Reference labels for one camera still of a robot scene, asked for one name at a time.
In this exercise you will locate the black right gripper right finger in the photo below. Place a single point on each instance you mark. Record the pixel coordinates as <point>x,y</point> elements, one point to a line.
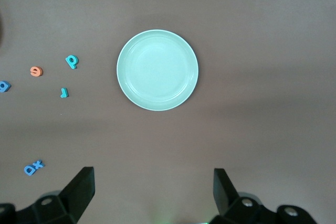
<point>225,197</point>

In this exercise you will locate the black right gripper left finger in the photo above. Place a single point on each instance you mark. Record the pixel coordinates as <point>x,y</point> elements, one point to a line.
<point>73,195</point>

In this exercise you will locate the teal foam letter r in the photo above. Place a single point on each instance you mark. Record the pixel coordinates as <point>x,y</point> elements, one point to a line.
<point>63,94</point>

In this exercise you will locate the orange foam letter e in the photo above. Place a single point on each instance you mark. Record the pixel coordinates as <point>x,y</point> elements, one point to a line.
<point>36,72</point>

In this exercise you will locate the teal foam letter p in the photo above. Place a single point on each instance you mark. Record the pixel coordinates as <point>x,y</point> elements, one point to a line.
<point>70,60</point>

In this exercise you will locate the blue foam letter x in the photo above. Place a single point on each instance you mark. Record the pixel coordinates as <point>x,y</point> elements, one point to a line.
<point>39,165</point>

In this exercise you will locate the blue foam letter D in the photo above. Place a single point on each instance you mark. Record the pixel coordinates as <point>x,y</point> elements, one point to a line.
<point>27,170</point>

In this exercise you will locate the blue foam letter g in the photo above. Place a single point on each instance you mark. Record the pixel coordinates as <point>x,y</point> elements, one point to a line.
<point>6,86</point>

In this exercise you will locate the light green round plate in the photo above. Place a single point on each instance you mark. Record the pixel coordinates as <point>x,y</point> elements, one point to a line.
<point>157,70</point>

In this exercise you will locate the brown table cover sheet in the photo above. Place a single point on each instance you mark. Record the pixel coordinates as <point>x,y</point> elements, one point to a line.
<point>249,24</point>

